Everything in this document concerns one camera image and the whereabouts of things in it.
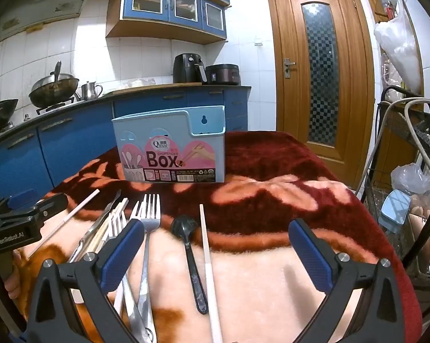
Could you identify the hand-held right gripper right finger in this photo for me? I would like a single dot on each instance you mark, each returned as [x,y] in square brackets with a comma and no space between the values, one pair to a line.
[309,257]

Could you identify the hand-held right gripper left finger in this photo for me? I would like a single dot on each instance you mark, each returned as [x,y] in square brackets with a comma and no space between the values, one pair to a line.
[124,253]

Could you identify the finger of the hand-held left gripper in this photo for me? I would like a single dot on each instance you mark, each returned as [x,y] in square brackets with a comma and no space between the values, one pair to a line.
[20,199]
[52,202]

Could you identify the white chopstick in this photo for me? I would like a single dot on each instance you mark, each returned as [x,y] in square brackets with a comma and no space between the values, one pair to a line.
[210,275]
[65,221]

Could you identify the wooden chopstick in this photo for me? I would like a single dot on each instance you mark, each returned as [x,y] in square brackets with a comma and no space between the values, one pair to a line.
[95,241]

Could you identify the white fork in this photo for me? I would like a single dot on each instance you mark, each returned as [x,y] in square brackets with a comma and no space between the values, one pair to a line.
[115,221]

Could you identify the black spoon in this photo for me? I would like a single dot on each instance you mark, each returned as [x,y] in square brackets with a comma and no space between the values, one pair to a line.
[190,257]

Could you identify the blue chopsticks box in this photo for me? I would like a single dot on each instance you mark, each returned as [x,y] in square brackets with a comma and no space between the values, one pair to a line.
[172,143]

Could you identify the person's left hand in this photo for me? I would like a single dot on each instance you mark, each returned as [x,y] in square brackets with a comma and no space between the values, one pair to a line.
[14,278]

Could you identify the red floral blanket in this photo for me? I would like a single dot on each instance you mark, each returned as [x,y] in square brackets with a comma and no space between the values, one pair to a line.
[272,221]

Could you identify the blue kitchen counter cabinets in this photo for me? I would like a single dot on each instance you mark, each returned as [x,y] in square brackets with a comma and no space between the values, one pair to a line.
[68,143]

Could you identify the blue framed mirror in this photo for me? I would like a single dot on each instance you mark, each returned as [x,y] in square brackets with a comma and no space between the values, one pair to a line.
[395,209]

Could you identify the steel wok with ladle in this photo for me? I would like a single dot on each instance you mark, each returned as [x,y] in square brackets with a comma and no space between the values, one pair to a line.
[52,87]

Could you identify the steel kettle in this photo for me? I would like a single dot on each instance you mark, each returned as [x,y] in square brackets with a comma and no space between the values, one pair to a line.
[90,91]

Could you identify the clear plastic bag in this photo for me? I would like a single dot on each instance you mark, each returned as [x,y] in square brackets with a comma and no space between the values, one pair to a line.
[415,182]

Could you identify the black air fryer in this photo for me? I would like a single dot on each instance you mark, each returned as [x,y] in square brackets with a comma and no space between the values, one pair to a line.
[186,68]

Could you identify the grey range hood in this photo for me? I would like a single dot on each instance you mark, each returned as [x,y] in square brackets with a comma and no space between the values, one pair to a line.
[40,7]

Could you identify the dark rice cooker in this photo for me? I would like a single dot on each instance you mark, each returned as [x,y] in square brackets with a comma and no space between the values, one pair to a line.
[222,74]

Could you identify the white plastic bag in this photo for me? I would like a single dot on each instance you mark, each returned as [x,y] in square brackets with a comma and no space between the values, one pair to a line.
[400,50]

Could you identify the wooden door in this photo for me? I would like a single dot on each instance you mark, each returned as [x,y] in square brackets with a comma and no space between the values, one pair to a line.
[290,25]

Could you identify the white wall switch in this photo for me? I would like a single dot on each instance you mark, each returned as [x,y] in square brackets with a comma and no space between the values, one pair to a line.
[258,43]

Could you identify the blue wall cabinet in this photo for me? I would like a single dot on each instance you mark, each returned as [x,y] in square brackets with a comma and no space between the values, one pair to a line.
[165,7]

